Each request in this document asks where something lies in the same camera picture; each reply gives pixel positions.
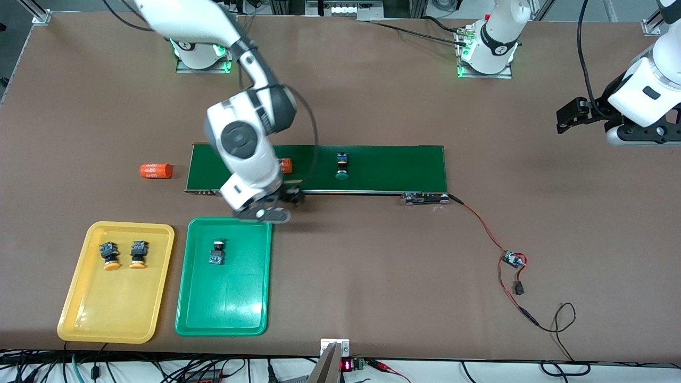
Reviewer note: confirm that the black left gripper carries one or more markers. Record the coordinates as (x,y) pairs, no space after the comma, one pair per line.
(600,110)

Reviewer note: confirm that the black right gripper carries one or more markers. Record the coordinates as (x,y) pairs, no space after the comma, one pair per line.
(292,196)

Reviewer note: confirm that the orange 4680 cylinder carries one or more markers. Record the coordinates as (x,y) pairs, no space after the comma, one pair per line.
(287,165)
(156,171)

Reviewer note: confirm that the green mushroom push button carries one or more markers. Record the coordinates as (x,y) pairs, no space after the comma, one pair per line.
(216,252)
(342,173)

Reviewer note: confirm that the yellow mushroom push button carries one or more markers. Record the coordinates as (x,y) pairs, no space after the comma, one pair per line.
(110,265)
(138,264)

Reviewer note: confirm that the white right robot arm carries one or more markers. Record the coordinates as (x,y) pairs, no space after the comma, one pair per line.
(245,141)

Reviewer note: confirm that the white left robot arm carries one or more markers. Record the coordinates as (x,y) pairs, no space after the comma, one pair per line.
(497,37)

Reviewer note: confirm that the green conveyor belt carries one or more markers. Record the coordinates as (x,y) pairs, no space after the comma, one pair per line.
(393,167)

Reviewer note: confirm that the green plastic tray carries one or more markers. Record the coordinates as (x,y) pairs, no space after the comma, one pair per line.
(223,298)

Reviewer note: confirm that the small green circuit board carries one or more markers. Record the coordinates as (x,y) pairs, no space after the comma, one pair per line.
(513,259)

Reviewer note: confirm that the red digit display module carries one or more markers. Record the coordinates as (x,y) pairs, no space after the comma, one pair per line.
(347,365)

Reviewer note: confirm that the small black plug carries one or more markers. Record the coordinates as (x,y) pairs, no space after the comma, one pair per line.
(519,289)

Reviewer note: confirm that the red clip lead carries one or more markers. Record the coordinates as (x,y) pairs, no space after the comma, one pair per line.
(380,365)

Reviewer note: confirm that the grey lit device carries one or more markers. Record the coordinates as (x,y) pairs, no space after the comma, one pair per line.
(343,9)

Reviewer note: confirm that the yellow plastic tray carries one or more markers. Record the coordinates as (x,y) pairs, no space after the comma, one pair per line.
(114,303)

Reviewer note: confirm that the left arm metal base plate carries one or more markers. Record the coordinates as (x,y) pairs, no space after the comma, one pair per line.
(484,75)

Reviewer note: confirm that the aluminium frame profile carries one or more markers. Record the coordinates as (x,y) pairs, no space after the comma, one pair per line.
(41,16)
(650,26)

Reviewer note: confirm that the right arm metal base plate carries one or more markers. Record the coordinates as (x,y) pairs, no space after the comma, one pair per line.
(202,69)

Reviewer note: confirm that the grey metal camera bracket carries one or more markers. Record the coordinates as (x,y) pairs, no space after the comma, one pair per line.
(327,367)

